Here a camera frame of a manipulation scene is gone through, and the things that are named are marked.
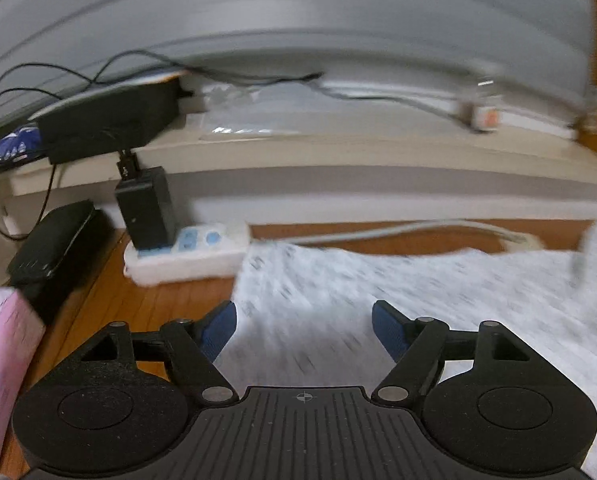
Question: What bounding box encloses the pink tissue box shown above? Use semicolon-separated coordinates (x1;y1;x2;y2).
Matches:
0;287;44;455

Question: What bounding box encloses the white power strip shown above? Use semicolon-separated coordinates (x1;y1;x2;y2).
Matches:
123;222;252;287

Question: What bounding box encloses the grey window blind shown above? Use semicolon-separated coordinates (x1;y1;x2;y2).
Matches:
0;0;595;110

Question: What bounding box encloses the black power adapter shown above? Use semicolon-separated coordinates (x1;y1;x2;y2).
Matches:
115;150;178;252

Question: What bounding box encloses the white patterned garment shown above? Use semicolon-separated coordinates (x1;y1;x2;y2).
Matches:
216;223;597;479

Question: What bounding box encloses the blue packet on sill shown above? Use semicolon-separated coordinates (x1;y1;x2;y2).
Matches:
0;124;47;172

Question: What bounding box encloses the glass jar orange label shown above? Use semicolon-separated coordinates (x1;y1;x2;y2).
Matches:
460;62;510;137

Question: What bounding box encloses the black box on sill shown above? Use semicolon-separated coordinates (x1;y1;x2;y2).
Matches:
29;76;194;165

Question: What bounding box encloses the black pouch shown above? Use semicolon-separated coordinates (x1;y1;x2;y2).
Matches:
8;200;97;287

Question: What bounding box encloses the beige window sill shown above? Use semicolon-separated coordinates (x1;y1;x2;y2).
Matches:
0;123;597;201

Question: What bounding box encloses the black cable on sill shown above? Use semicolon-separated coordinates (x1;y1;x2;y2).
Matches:
0;49;325;241

